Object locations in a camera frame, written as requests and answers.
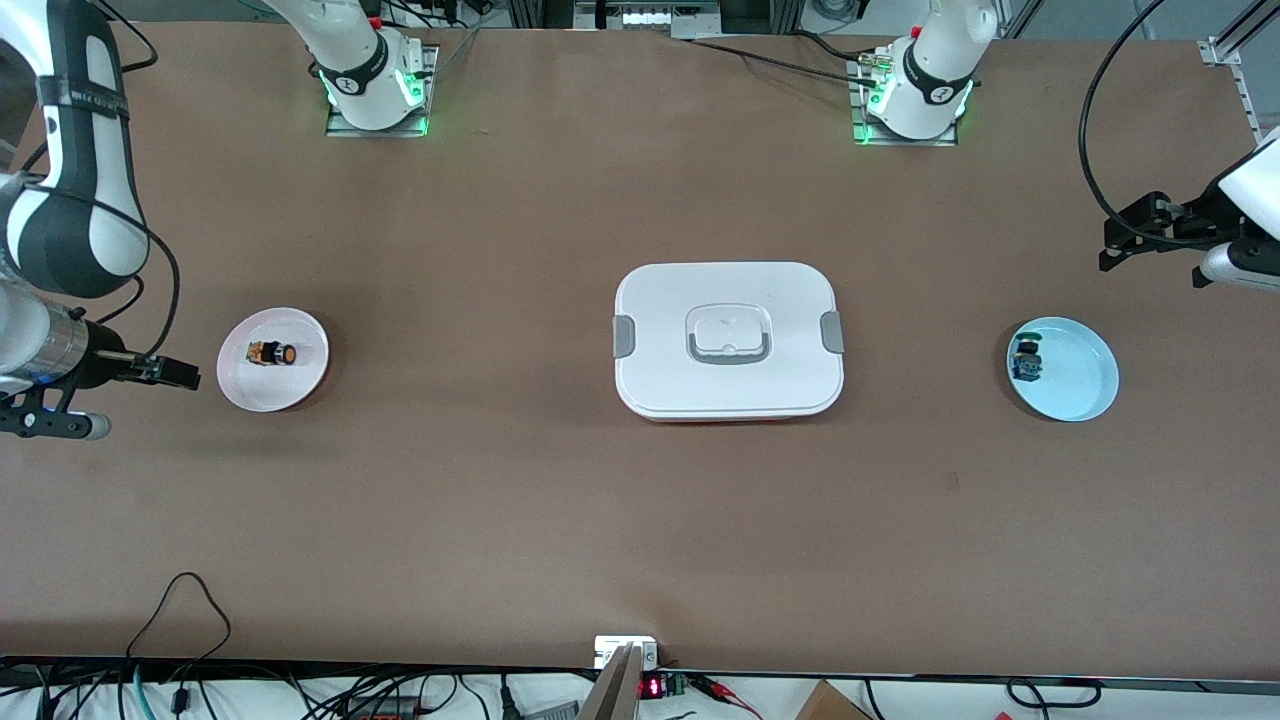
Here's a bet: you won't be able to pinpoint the light blue round plate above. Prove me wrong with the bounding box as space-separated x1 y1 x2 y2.
1006 317 1120 423

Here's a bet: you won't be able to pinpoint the red clip lead wires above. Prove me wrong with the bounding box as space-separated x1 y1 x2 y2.
688 674 763 720

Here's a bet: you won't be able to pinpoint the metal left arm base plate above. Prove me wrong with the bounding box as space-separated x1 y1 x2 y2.
850 55 959 148

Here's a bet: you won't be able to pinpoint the white power strip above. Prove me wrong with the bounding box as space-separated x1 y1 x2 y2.
575 0 723 41

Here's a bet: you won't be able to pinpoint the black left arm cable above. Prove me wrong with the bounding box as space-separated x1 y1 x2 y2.
1078 0 1236 246

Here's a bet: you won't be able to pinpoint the thin black looped cable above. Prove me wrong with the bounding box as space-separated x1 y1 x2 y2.
125 572 233 663

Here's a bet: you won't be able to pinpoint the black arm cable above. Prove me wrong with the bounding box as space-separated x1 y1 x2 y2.
1078 0 1236 246
0 0 182 366

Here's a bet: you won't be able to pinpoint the aluminium corner bracket rail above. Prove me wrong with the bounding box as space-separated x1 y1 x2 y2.
1198 0 1280 201

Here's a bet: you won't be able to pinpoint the white lidded box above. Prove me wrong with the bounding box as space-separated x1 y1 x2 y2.
612 262 846 424

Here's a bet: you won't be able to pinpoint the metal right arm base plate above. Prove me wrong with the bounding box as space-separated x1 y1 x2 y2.
325 45 439 138

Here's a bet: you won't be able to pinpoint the black cable across table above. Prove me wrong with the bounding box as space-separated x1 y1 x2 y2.
685 38 873 85

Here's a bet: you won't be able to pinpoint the aluminium profile bar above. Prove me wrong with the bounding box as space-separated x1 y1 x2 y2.
578 645 643 720

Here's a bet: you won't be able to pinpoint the black coiled cable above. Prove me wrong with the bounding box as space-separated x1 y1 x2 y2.
1005 677 1103 710

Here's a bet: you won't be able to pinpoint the pink round plate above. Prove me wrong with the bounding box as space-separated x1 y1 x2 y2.
216 307 330 413

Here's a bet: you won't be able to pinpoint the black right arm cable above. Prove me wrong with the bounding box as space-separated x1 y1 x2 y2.
0 0 182 366

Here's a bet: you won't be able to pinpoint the white metal mounting bracket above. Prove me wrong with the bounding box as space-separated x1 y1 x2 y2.
594 636 661 670

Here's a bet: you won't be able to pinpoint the brown cardboard box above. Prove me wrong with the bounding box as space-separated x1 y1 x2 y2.
795 680 873 720

